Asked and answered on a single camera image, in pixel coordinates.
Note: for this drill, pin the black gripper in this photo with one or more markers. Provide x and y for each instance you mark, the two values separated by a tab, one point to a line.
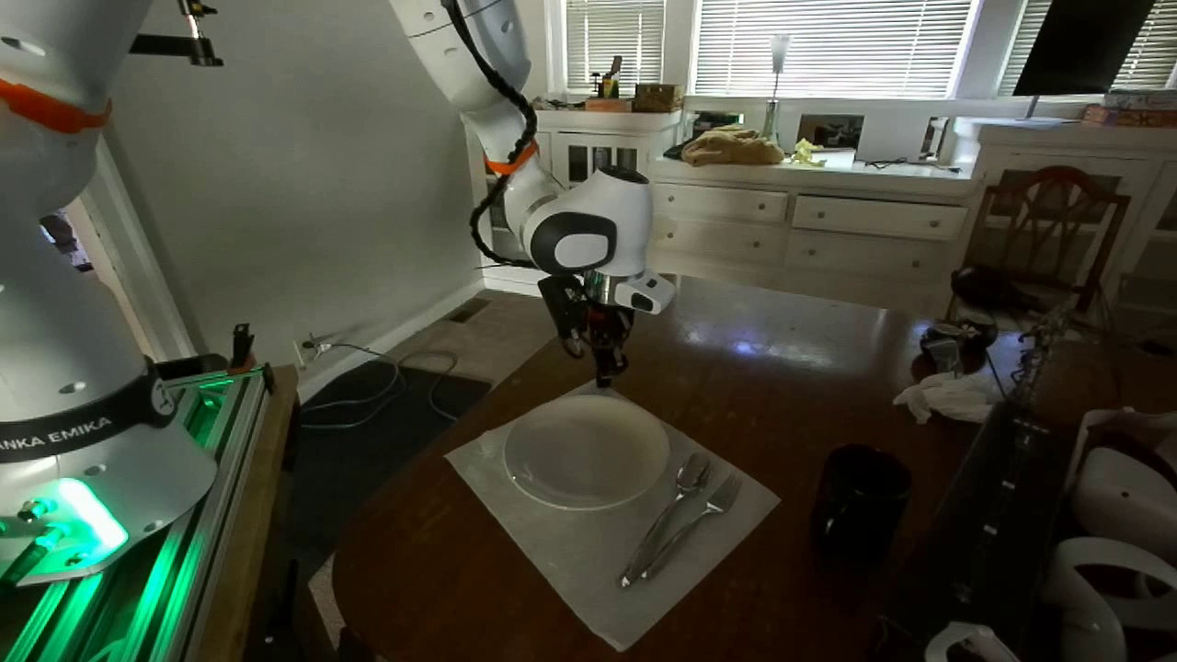
588	320

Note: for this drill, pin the white paper towel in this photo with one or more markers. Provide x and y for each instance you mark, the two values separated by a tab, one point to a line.
576	563

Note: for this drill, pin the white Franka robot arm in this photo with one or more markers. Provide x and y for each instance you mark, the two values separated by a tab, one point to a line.
61	307

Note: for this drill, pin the white round plate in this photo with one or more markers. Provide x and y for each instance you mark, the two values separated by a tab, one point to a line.
583	455

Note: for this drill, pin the silver spoon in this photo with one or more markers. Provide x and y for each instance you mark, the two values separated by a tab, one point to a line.
667	518

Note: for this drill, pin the silver fork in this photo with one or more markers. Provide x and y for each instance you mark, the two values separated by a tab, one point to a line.
700	521

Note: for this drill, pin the black floor mat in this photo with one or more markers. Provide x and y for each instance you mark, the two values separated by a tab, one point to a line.
367	455

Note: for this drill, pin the white drawer sideboard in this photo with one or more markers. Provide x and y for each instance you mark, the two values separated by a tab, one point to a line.
833	233

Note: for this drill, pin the brown box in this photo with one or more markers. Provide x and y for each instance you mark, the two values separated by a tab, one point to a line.
652	98

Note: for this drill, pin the pen holder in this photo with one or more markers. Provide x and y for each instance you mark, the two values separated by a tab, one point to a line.
609	82

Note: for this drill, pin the black mug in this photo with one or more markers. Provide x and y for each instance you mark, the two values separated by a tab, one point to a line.
859	501

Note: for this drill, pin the crumpled white cloth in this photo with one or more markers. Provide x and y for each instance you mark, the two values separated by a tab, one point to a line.
949	396

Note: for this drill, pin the black clamp knob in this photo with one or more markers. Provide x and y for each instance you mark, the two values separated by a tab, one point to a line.
241	348

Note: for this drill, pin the white window blinds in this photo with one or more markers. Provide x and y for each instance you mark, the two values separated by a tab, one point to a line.
833	43

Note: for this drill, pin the long black case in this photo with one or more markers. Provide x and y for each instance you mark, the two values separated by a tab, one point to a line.
994	527

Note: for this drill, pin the dark wooden chair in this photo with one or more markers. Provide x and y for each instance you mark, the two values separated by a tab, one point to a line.
1042	233

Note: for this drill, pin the white VR controller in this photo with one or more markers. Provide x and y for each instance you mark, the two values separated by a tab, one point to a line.
1128	491
1103	601

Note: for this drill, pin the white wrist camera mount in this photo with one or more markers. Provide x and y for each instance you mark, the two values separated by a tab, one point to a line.
647	293

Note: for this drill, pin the small picture frame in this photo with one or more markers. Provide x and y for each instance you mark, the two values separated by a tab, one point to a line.
828	130

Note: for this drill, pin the black camera bracket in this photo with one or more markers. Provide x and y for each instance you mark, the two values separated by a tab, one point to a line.
185	44

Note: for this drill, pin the black wall television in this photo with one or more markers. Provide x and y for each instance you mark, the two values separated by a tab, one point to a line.
1086	43

